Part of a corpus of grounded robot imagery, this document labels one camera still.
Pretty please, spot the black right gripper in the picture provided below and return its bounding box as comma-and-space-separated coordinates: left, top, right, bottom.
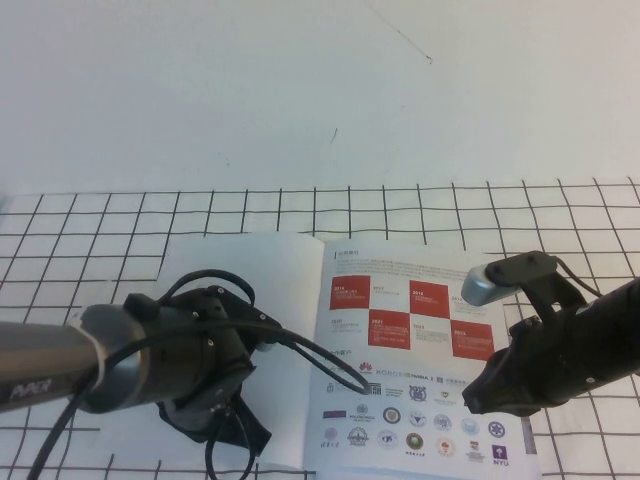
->
461, 308, 592, 416

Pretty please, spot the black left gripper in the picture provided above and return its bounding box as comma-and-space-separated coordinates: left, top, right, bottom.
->
158, 367, 274, 459

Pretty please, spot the AgileX robotics brochure book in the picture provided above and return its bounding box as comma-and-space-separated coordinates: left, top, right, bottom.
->
154, 230, 542, 480

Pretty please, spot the white black-grid checkered tablecloth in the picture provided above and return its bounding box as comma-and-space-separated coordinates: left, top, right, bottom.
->
0, 177, 640, 480

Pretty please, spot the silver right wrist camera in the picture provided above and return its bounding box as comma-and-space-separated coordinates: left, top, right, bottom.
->
460, 250, 592, 326

